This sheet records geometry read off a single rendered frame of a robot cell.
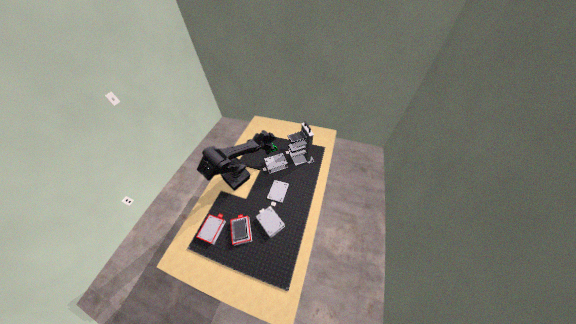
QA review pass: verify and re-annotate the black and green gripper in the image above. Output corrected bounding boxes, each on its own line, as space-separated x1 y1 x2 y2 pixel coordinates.
261 142 278 155

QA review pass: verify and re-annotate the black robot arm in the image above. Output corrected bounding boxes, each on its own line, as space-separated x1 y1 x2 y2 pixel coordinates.
197 130 276 182

